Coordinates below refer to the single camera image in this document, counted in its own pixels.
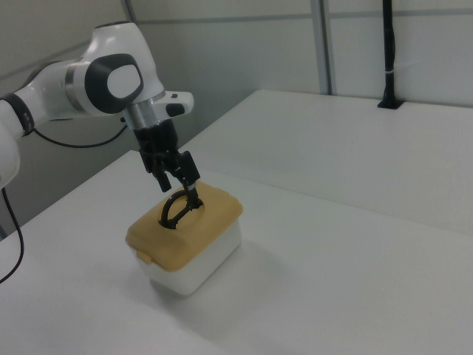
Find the black camera pole with clamp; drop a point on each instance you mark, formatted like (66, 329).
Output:
(388, 37)

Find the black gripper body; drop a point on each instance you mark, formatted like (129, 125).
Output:
(157, 142)

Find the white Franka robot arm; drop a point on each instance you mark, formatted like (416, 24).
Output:
(122, 48)

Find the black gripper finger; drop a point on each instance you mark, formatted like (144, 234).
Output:
(162, 179)
(188, 170)

